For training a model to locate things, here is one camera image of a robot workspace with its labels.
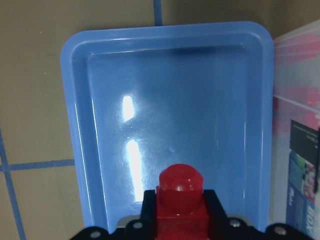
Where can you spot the red block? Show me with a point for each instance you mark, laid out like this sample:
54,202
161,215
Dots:
181,213

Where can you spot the clear plastic storage box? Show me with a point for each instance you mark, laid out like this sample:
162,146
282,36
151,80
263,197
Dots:
295,170

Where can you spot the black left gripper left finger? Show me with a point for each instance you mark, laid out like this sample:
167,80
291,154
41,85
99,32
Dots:
146,224

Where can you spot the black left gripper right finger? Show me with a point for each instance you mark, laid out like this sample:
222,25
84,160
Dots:
218,218

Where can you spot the blue plastic tray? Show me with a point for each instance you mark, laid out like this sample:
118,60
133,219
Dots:
142,99

